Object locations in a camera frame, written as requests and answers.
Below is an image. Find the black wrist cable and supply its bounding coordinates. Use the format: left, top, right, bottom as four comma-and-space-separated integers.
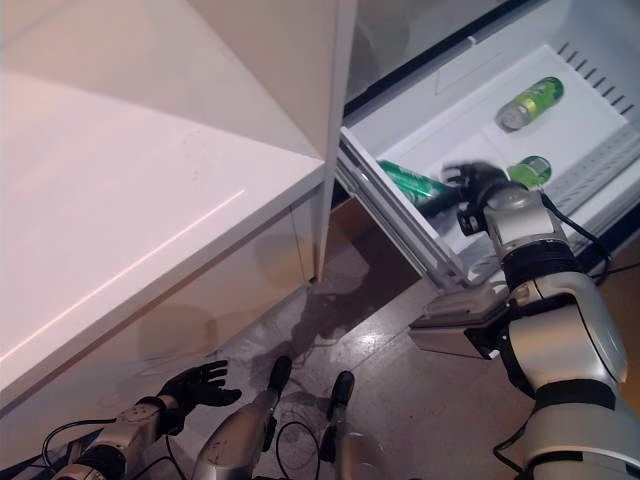
42, 418, 119, 469
492, 192, 615, 474

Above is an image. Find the tall green beer can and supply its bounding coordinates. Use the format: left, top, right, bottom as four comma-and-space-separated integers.
378, 159, 459, 216

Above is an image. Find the tall white side panel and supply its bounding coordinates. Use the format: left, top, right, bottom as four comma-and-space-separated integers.
0, 0, 359, 306

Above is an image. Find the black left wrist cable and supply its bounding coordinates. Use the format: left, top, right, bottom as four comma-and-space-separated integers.
42, 418, 119, 469

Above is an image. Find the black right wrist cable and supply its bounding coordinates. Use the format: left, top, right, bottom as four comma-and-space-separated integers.
492, 192, 615, 474

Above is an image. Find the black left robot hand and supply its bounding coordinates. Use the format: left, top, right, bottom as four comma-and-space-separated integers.
159, 359, 243, 434

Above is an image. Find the white counter cabinet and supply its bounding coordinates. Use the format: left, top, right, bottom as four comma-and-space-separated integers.
0, 69, 331, 416

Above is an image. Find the black floor cable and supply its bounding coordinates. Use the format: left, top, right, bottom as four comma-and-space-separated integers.
267, 379, 324, 480

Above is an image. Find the robot right leg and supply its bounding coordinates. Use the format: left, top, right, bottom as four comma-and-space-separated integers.
319, 370, 384, 480

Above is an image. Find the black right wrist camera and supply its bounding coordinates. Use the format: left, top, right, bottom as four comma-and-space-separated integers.
457, 203, 487, 237

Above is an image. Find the small light green can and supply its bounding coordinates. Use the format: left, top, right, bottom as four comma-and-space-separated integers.
495, 77, 565, 133
505, 155, 553, 190

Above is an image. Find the silver fridge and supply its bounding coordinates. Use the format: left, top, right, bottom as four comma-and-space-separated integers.
324, 0, 640, 361

